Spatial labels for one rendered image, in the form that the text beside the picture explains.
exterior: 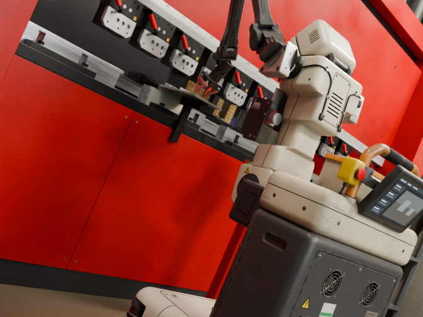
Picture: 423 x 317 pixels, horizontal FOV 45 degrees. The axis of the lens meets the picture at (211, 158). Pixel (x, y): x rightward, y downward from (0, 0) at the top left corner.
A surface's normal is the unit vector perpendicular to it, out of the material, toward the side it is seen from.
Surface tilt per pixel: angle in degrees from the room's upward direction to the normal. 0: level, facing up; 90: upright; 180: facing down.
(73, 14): 90
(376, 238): 90
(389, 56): 90
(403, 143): 90
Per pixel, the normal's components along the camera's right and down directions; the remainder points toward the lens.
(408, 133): -0.64, -0.29
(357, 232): 0.59, 0.24
